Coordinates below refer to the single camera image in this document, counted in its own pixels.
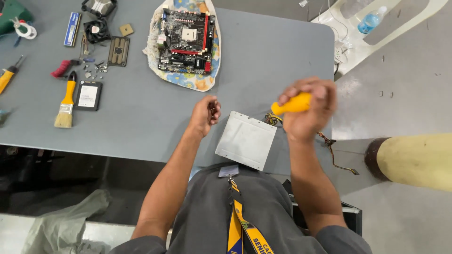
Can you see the person's right hand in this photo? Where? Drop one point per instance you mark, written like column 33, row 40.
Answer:
column 308, row 109

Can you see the person's left hand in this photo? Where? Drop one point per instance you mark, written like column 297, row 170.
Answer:
column 204, row 113

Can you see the person's right fingers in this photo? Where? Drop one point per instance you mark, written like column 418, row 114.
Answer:
column 310, row 90

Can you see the person's left fingers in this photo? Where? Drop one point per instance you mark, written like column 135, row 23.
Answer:
column 213, row 107

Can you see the grey metal power supply box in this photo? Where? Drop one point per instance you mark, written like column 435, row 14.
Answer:
column 246, row 140

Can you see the white power strip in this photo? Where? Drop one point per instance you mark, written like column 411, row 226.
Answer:
column 339, row 53

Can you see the id badge card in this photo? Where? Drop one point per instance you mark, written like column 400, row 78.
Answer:
column 228, row 170

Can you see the floral cloth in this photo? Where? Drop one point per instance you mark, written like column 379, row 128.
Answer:
column 183, row 46

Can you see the black red computer motherboard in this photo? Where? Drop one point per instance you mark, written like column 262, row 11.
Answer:
column 186, row 41

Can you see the white plastic chair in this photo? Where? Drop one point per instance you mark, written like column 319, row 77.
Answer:
column 374, row 31

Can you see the plastic water bottle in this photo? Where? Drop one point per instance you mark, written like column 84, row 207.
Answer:
column 370, row 20

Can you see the person's grey shirt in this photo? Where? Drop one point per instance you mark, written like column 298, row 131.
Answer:
column 243, row 218

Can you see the brown processor chip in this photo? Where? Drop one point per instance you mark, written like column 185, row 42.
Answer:
column 126, row 30

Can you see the black computer case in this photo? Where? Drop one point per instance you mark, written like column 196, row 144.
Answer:
column 325, row 211

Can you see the pile of small screws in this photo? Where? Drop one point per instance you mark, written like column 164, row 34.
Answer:
column 96, row 68

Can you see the cream brown pillar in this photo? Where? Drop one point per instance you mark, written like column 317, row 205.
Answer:
column 413, row 160

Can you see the black solid state drive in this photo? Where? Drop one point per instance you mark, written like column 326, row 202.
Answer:
column 88, row 95

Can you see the black cooling fan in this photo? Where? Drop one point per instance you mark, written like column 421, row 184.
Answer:
column 96, row 30

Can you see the black heatsink cooler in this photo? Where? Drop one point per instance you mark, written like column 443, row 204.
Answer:
column 99, row 7

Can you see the blue memory stick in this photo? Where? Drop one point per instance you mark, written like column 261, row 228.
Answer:
column 72, row 29

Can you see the grey plastic bag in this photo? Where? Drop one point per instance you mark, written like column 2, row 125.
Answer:
column 67, row 225

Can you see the white tape roll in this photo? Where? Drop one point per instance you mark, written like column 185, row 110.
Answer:
column 25, row 30

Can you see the yellow black screwdriver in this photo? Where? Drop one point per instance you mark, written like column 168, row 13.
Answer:
column 7, row 76

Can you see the black metal bracket plate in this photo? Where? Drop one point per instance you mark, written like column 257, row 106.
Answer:
column 118, row 51

